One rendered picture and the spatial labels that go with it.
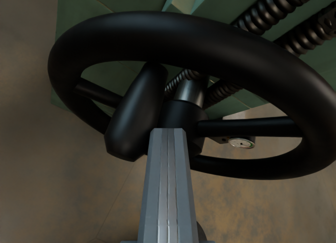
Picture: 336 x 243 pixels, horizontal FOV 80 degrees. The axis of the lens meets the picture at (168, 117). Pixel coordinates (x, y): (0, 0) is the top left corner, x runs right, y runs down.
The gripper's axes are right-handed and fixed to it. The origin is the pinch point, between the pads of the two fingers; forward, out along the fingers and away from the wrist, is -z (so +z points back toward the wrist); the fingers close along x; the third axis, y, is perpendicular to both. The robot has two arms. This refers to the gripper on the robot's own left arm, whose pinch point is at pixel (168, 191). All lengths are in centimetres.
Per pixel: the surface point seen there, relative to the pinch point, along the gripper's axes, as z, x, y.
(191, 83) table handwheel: -16.1, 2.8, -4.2
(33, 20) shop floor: -96, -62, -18
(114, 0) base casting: -31.2, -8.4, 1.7
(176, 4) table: -16.5, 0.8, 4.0
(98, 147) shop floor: -60, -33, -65
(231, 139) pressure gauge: -29.5, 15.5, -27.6
